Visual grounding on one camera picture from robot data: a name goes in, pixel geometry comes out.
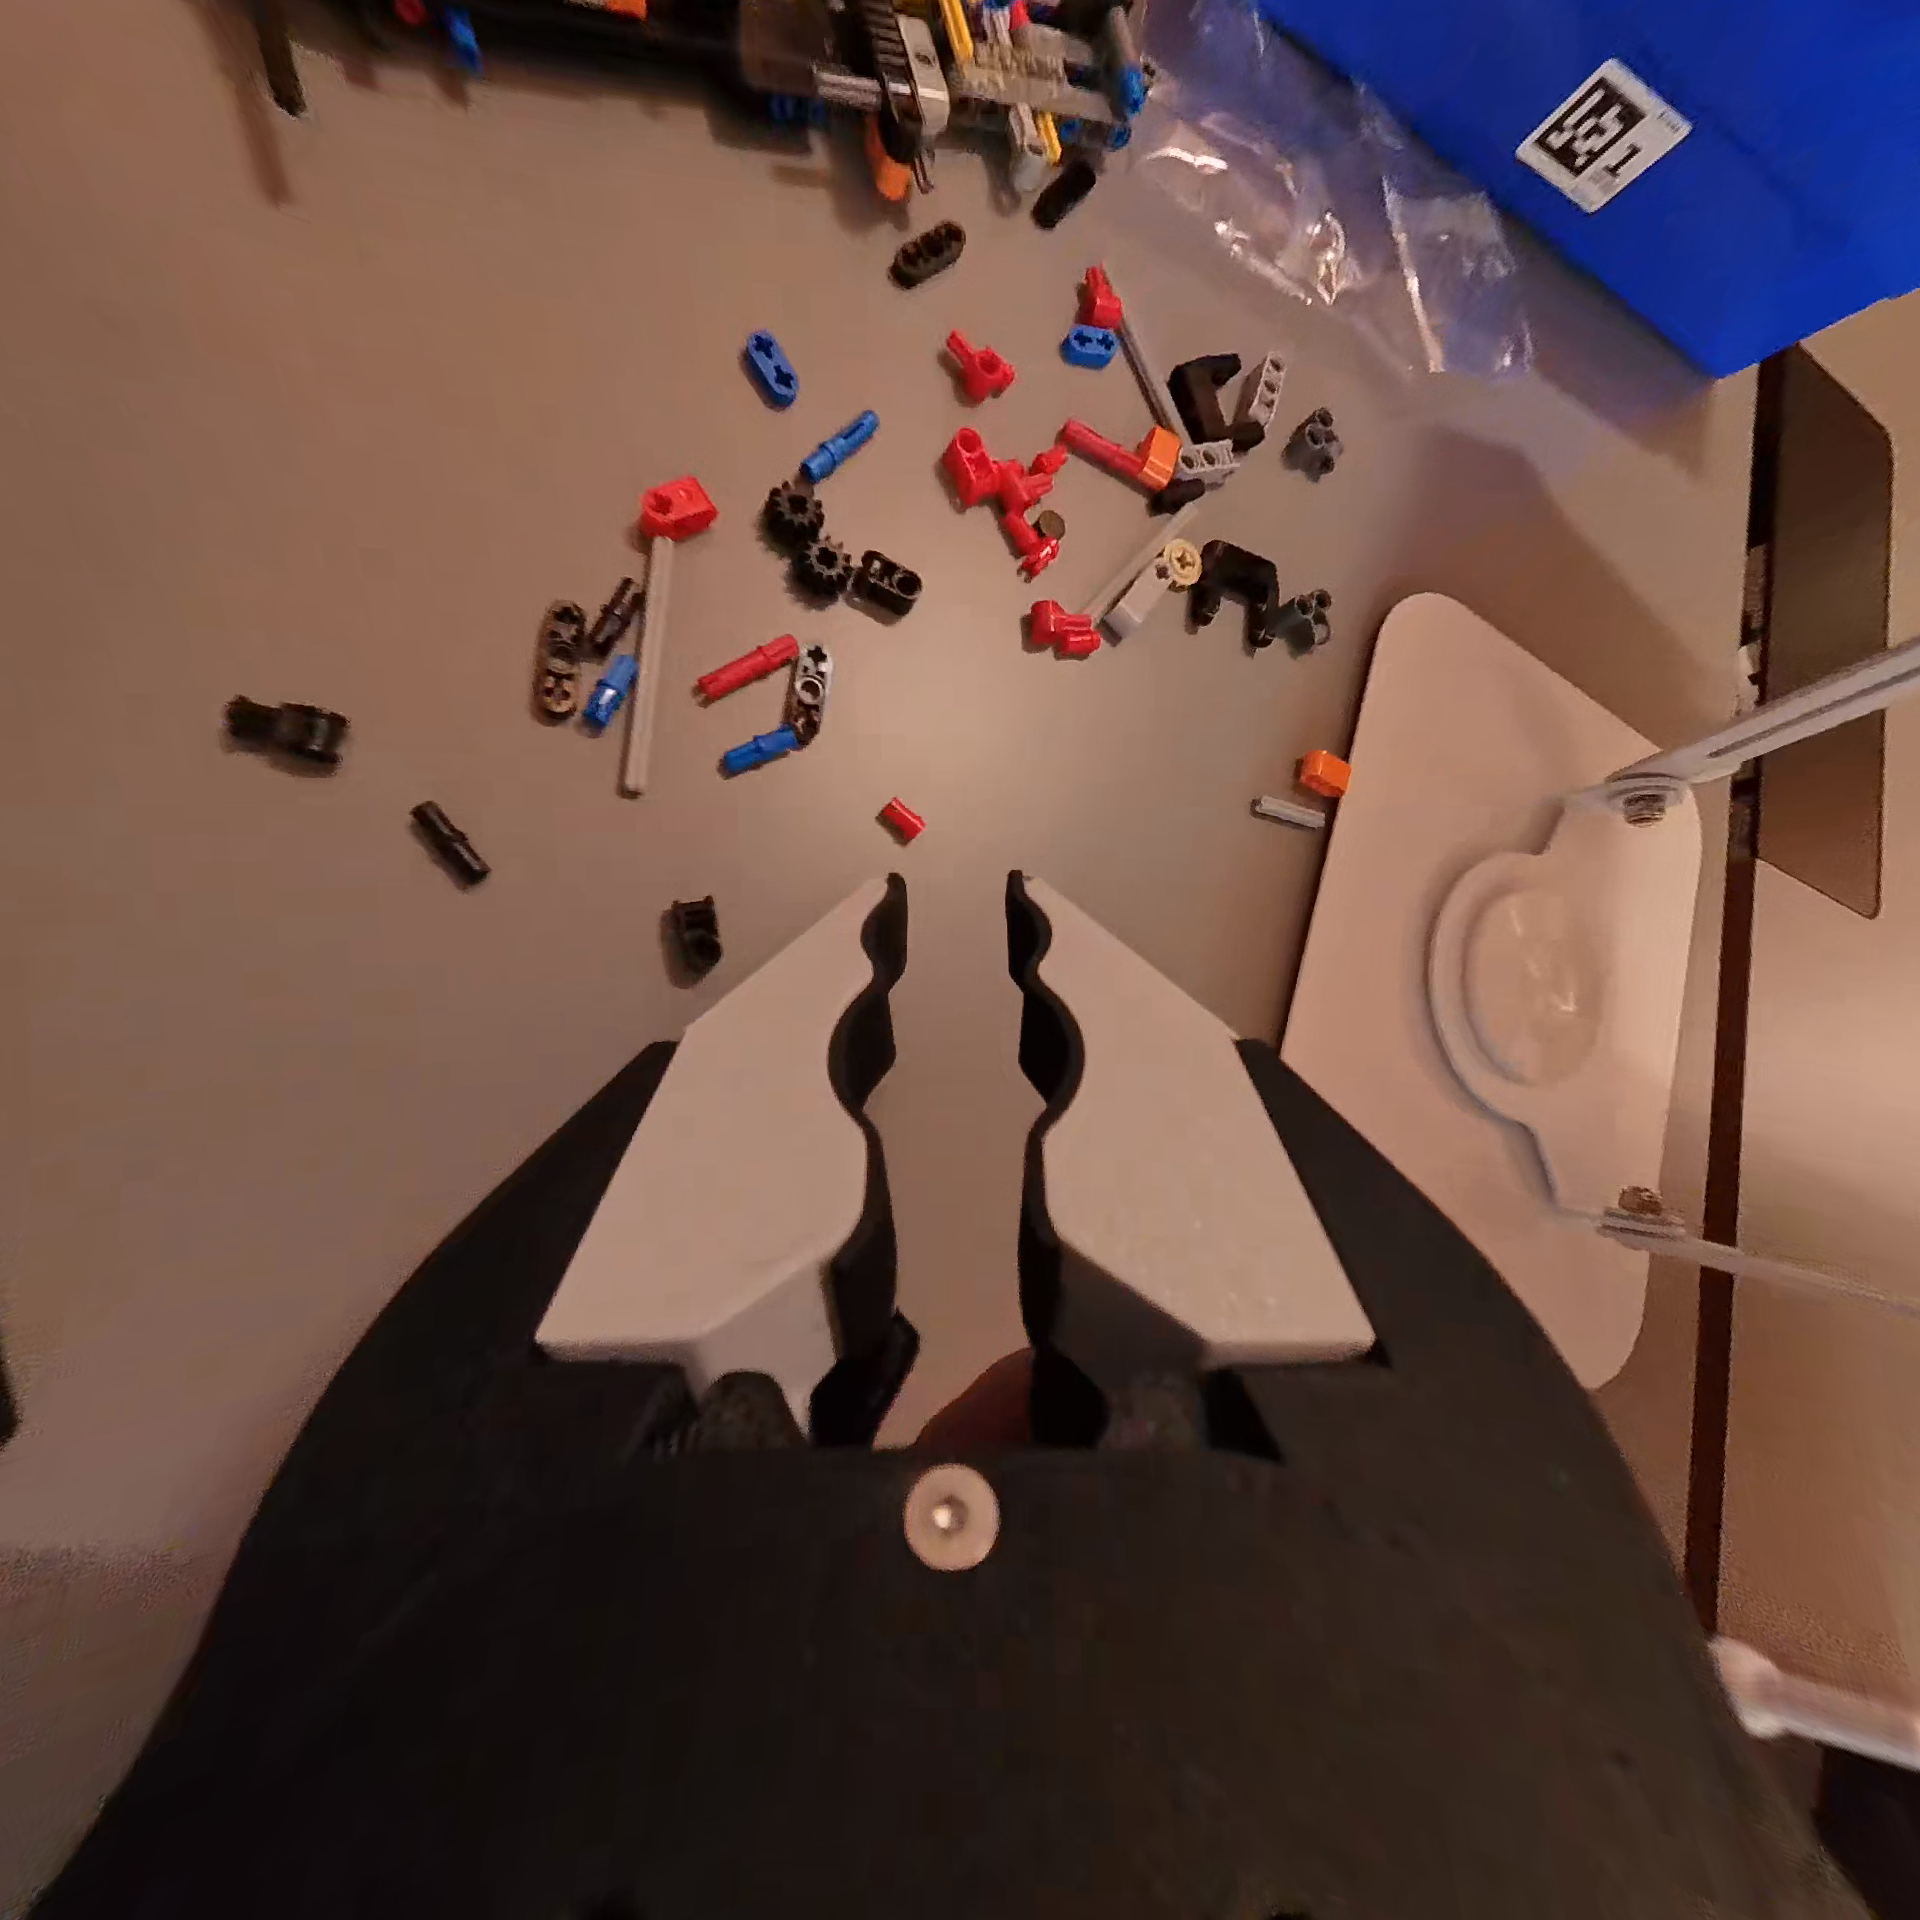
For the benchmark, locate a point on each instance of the orange lego connector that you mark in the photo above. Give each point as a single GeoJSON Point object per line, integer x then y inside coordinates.
{"type": "Point", "coordinates": [1322, 773]}

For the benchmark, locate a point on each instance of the small red lego pin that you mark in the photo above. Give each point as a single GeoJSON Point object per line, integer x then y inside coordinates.
{"type": "Point", "coordinates": [900, 819]}

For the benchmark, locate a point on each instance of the lego car chassis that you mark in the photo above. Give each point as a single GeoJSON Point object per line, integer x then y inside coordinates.
{"type": "Point", "coordinates": [930, 61]}

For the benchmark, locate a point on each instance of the person's right hand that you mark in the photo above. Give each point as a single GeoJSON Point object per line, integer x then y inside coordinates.
{"type": "Point", "coordinates": [974, 1411]}

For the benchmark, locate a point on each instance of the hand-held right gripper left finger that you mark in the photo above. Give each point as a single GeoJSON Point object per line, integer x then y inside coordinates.
{"type": "Point", "coordinates": [721, 1171]}

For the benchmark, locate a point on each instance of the clear plastic bag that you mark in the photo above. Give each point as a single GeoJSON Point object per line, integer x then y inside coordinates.
{"type": "Point", "coordinates": [1290, 194]}

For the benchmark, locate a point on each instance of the blue plastic bin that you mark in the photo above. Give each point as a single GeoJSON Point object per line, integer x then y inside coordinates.
{"type": "Point", "coordinates": [1650, 224]}

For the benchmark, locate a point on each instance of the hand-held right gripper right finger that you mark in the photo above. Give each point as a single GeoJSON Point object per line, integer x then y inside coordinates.
{"type": "Point", "coordinates": [1185, 1185]}

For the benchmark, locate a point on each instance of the short grey lego axle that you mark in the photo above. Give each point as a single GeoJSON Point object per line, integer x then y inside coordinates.
{"type": "Point", "coordinates": [1290, 812]}

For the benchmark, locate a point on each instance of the scattered loose lego pieces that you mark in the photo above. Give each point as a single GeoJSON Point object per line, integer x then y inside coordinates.
{"type": "Point", "coordinates": [973, 464]}

